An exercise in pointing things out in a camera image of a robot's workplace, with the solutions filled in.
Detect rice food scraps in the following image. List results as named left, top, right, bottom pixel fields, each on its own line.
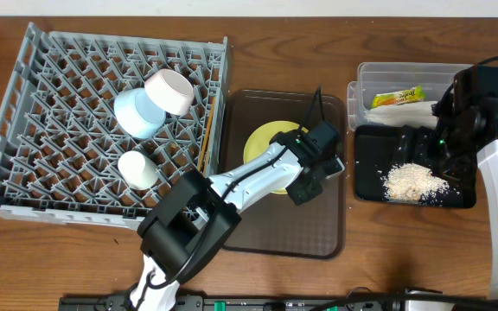
left=381, top=163, right=450, bottom=203

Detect yellow round plate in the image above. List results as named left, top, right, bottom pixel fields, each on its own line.
left=239, top=121, right=302, bottom=201

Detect green orange snack wrapper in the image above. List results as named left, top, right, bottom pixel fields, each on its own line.
left=372, top=86, right=425, bottom=109

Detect wooden chopstick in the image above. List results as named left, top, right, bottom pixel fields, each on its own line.
left=197, top=97, right=215, bottom=172
left=203, top=152, right=210, bottom=176

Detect white pink small bowl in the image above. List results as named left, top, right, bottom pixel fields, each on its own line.
left=144, top=69, right=195, bottom=116

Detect white paper cup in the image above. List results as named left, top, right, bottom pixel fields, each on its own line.
left=118, top=150, right=158, bottom=190

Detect light blue bowl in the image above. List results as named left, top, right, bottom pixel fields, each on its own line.
left=113, top=88, right=166, bottom=139

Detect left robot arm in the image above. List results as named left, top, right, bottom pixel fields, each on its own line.
left=124, top=121, right=344, bottom=310

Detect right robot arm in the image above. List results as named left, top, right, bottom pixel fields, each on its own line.
left=393, top=98, right=498, bottom=299

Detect black waste tray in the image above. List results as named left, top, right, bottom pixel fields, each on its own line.
left=354, top=125, right=476, bottom=208

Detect clear plastic waste bin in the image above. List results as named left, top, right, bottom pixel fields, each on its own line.
left=347, top=62, right=470, bottom=131

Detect grey plastic dishwasher rack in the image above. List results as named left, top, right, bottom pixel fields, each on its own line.
left=0, top=24, right=232, bottom=229

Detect dark brown serving tray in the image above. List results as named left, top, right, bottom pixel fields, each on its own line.
left=218, top=90, right=347, bottom=260

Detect right black cable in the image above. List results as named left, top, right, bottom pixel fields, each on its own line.
left=432, top=52, right=498, bottom=109

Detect black cable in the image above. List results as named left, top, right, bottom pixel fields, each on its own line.
left=303, top=84, right=326, bottom=130
left=432, top=52, right=498, bottom=109

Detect left black cable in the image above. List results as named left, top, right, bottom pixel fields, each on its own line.
left=303, top=84, right=326, bottom=130

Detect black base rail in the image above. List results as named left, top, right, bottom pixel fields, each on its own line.
left=57, top=295, right=477, bottom=311

